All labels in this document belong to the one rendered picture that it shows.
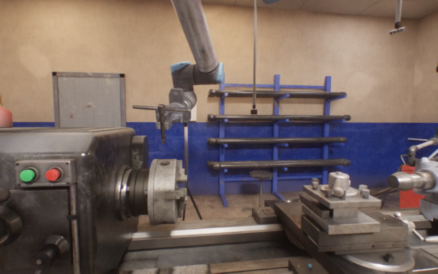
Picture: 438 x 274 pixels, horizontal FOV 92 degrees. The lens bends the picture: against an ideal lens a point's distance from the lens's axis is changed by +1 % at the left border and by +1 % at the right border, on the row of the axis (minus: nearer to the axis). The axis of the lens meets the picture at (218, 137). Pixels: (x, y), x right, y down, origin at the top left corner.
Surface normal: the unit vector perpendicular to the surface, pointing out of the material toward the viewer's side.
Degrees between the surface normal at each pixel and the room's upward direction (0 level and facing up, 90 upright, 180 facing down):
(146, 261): 0
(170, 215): 114
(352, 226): 90
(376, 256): 0
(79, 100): 90
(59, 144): 45
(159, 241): 90
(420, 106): 90
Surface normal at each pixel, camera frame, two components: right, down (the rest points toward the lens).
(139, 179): 0.09, -0.66
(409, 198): -0.89, 0.04
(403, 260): 0.00, -1.00
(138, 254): 0.13, 0.07
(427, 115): -0.99, 0.00
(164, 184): 0.11, -0.39
